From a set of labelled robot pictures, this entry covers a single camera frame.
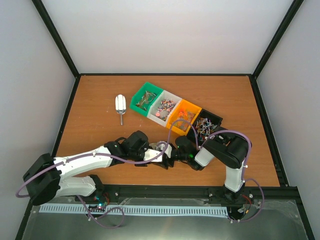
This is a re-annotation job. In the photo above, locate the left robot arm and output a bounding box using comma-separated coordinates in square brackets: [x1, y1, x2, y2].
[22, 130, 166, 206]

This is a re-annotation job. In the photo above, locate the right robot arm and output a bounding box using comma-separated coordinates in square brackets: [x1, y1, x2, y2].
[159, 127, 252, 203]

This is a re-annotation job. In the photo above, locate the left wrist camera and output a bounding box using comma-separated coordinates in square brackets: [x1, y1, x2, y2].
[143, 149, 163, 163]

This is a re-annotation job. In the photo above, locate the orange candy bin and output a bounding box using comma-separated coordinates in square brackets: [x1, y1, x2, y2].
[165, 99, 202, 136]

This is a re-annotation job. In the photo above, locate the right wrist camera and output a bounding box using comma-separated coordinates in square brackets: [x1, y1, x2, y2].
[158, 142, 173, 158]

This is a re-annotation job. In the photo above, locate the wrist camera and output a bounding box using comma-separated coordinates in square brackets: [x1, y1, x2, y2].
[158, 142, 173, 158]
[143, 149, 163, 163]

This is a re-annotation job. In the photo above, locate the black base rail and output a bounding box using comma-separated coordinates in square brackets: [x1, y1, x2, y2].
[32, 182, 300, 204]

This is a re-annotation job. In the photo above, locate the light blue cable duct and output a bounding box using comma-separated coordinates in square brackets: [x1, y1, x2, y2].
[38, 203, 228, 218]

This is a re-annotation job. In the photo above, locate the white candy bin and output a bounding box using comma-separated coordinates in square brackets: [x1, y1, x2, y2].
[147, 90, 182, 127]

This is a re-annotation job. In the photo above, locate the green candy bin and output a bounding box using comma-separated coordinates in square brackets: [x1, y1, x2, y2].
[129, 82, 163, 117]

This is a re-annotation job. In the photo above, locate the metal scoop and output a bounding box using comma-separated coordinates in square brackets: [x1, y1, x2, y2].
[115, 94, 127, 126]

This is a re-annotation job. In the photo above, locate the clear plastic jar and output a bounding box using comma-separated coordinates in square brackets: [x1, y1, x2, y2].
[148, 140, 167, 152]

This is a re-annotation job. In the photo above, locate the black candy bin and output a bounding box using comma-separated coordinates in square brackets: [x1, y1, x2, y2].
[186, 109, 223, 145]

